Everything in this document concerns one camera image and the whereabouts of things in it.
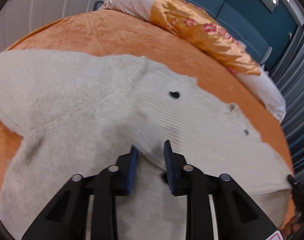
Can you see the orange floral satin quilt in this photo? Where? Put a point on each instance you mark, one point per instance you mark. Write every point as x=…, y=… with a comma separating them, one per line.
x=194, y=25

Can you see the white long pillow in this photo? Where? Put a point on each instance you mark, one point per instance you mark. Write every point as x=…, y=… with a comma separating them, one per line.
x=261, y=86

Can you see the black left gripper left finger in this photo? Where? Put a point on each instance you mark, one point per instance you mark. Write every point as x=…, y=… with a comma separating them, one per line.
x=86, y=206

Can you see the cream knit sweater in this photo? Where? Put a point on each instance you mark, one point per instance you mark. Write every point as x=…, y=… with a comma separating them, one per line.
x=77, y=113

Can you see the white panelled wardrobe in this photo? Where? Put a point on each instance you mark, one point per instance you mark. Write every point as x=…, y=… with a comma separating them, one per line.
x=20, y=17

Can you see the grey blue curtain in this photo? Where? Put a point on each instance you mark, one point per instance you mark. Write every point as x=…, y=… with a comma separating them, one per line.
x=288, y=75

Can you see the blue upholstered headboard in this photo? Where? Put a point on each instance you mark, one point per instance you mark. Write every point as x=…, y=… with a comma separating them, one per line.
x=251, y=22

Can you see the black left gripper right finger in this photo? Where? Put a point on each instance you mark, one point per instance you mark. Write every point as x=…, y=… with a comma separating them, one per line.
x=216, y=206

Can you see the orange plush bed cover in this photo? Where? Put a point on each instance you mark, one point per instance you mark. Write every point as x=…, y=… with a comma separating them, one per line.
x=109, y=32

